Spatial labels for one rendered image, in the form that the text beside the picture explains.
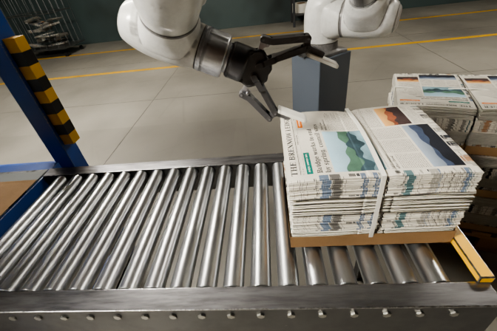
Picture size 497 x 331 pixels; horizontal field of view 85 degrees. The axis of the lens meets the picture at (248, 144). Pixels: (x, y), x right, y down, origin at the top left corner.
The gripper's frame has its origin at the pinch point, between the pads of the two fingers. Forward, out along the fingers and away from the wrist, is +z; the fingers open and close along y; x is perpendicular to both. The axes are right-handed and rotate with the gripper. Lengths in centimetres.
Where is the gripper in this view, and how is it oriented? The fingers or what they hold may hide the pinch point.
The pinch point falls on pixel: (316, 91)
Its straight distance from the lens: 62.0
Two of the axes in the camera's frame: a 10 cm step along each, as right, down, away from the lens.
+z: 9.4, 3.1, 1.7
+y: -3.5, 7.6, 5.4
